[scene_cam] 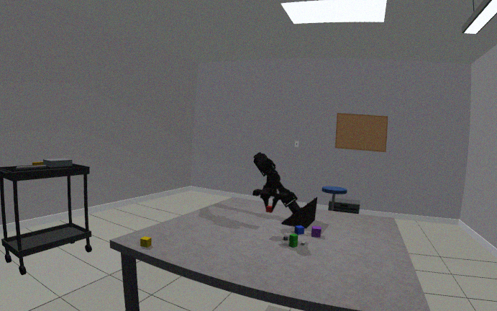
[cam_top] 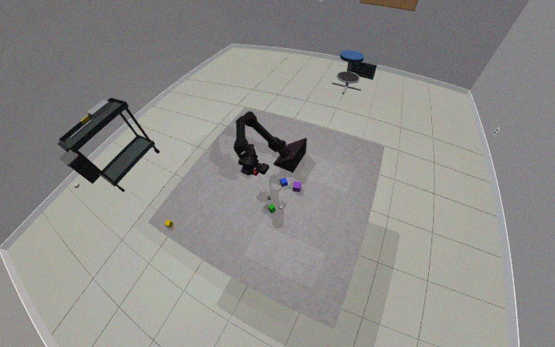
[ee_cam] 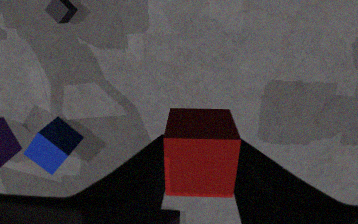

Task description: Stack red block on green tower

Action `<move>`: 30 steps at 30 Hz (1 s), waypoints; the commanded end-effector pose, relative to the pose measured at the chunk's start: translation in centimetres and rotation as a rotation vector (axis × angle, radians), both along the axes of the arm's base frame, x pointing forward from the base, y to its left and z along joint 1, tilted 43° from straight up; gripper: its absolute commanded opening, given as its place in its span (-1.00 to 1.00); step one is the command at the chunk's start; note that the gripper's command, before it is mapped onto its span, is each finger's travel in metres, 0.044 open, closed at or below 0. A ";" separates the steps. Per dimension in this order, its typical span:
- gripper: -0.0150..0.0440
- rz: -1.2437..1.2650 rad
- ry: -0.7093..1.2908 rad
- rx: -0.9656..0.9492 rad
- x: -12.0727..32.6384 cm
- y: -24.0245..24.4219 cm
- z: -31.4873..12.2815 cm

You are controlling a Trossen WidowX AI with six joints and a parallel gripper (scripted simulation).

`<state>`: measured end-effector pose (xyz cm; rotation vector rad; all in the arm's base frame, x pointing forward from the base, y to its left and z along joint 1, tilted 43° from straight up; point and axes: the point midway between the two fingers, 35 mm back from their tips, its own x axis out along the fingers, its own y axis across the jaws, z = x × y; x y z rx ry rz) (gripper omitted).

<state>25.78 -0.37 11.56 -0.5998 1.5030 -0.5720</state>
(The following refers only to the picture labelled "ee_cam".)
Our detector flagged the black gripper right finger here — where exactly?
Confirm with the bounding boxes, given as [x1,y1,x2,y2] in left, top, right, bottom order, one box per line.
[234,138,358,224]

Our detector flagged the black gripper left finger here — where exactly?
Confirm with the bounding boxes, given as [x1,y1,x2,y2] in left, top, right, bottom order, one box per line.
[0,135,165,224]

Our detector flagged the blue block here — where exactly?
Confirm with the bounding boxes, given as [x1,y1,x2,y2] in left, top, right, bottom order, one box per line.
[23,117,84,174]

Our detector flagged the red block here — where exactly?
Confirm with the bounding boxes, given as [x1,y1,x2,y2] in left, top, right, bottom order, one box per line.
[163,108,241,198]

